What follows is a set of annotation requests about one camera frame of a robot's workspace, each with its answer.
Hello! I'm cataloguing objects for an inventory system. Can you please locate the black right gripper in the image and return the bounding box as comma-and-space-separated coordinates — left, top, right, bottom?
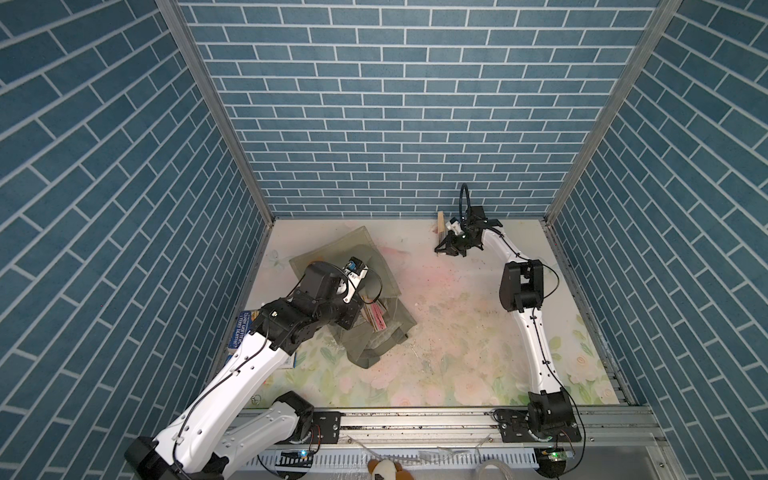
434, 233, 477, 259

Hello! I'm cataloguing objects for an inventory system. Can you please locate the black patterned bamboo folding fan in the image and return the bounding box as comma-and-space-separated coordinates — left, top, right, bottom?
434, 211, 447, 254

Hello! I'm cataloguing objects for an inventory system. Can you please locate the olive green canvas tote bag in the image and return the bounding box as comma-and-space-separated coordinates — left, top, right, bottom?
290, 227, 417, 369

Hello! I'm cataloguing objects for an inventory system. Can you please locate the pink folding fan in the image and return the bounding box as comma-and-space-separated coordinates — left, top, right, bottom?
364, 300, 387, 332

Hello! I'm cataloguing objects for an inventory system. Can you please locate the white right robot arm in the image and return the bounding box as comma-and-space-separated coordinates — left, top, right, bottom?
435, 206, 577, 441

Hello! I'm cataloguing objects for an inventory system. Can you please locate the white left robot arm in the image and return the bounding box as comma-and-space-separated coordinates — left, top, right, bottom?
125, 257, 368, 479

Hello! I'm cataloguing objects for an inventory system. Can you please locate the blue illustrated book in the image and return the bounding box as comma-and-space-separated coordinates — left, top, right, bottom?
226, 310, 258, 354

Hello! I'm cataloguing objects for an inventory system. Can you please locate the brown plush toy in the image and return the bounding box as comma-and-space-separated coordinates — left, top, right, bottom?
367, 459, 414, 480

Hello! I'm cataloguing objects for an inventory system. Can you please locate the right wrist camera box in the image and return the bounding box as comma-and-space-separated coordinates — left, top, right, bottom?
445, 218, 464, 237

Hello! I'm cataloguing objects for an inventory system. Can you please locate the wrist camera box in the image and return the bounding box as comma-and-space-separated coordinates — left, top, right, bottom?
445, 218, 464, 237
340, 257, 368, 303

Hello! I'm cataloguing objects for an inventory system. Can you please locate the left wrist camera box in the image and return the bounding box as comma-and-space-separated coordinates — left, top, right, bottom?
340, 257, 368, 303

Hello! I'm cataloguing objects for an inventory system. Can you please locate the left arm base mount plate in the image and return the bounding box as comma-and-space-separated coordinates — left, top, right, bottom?
278, 410, 342, 445

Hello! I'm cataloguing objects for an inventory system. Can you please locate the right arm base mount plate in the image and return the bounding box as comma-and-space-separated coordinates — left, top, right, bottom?
490, 408, 583, 444

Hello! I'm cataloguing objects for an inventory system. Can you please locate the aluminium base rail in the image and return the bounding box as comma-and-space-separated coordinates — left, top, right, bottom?
157, 406, 685, 480

